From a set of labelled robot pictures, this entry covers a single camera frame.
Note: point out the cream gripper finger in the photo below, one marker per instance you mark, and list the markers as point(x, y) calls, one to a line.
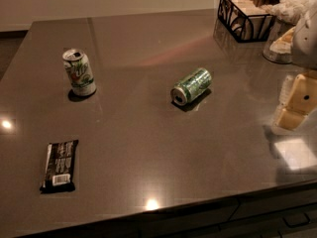
point(297, 99)

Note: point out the green soda can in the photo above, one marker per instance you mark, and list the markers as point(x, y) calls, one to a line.
point(191, 87)

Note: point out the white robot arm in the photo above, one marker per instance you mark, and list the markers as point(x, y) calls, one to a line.
point(304, 42)

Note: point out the white 7up can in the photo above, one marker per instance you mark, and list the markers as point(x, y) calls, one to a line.
point(78, 69)

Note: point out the clear glass jar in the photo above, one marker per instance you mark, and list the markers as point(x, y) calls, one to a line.
point(278, 45)

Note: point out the crumpled white plastic bags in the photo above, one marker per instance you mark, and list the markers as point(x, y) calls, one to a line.
point(290, 11)

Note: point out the black snack bar wrapper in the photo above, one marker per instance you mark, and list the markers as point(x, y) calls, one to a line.
point(59, 167)

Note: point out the black wire napkin basket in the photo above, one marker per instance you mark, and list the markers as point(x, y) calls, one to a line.
point(246, 20)

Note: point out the black drawer handle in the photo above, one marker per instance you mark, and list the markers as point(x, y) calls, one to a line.
point(296, 220)

